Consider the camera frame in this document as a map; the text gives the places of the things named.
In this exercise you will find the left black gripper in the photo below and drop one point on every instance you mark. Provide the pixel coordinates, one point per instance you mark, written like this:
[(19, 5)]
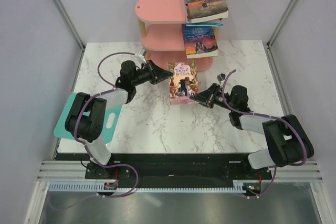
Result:
[(157, 73)]

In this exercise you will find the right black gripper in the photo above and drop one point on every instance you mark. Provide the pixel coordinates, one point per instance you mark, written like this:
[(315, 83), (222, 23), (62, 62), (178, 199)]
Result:
[(207, 97)]

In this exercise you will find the yellow paperback book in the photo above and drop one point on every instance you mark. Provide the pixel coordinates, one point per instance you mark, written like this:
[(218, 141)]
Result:
[(184, 83)]

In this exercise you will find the Jane Eyre book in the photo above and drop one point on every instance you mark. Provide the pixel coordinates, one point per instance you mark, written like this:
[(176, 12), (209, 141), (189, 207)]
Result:
[(199, 41)]

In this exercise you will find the brown Edward Tulane book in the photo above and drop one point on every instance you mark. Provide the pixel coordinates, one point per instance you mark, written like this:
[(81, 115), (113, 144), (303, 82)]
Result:
[(204, 11)]

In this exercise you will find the dog picture book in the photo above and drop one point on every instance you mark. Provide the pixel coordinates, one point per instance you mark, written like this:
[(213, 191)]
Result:
[(213, 23)]

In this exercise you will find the Tale of Two Cities book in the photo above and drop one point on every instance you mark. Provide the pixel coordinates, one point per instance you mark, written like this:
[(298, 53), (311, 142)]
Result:
[(221, 3)]

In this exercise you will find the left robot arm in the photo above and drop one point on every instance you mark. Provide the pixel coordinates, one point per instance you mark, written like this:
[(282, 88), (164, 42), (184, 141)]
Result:
[(85, 119)]

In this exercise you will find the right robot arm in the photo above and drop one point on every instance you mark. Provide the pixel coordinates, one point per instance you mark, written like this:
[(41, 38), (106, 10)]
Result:
[(287, 142)]

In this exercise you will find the pink three-tier shelf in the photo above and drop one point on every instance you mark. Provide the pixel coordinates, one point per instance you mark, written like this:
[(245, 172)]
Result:
[(160, 23)]

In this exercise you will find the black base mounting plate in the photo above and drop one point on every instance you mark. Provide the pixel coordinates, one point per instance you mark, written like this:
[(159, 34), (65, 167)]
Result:
[(177, 169)]

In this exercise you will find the teal plastic file folder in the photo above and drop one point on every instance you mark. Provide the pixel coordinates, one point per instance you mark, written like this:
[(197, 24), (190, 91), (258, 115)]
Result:
[(110, 122)]

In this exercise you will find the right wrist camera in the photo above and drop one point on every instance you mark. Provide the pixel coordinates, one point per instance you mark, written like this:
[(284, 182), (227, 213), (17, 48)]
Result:
[(221, 77)]

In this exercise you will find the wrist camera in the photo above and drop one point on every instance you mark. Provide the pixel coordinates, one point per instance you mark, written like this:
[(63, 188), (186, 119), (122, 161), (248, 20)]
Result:
[(141, 55), (221, 77)]

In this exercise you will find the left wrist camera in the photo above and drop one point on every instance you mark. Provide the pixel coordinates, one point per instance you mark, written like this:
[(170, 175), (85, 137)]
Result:
[(141, 55)]

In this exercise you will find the white slotted cable duct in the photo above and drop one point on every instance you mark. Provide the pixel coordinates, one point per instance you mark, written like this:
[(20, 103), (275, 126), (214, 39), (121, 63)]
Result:
[(106, 187)]

